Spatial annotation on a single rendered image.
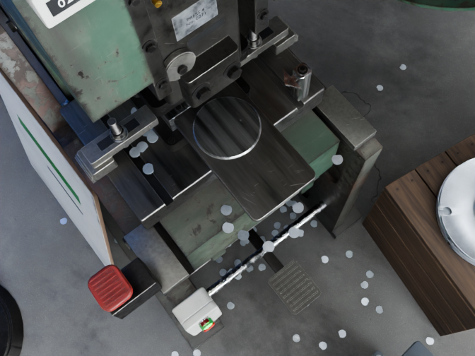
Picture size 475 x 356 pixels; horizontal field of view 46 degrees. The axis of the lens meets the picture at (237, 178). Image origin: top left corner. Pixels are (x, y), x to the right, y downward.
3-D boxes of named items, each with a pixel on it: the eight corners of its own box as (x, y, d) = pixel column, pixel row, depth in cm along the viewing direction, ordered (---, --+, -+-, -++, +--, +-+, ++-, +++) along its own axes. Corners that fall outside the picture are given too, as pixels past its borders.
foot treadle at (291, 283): (321, 295, 155) (322, 292, 150) (293, 318, 154) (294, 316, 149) (197, 144, 173) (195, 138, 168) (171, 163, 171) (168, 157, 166)
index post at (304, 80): (309, 94, 110) (314, 68, 101) (297, 102, 110) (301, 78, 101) (300, 84, 111) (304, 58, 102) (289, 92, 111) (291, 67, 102)
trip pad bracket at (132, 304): (173, 296, 116) (156, 280, 98) (135, 325, 115) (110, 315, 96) (157, 273, 118) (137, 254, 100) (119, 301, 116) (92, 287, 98)
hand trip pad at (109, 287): (144, 298, 100) (135, 292, 93) (116, 319, 99) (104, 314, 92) (123, 268, 102) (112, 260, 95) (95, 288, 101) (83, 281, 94)
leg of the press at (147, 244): (225, 325, 165) (186, 270, 80) (194, 350, 163) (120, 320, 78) (66, 109, 192) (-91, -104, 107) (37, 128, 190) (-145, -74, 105)
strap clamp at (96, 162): (165, 133, 109) (155, 109, 99) (93, 183, 106) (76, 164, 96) (148, 111, 111) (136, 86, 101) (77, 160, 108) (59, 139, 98)
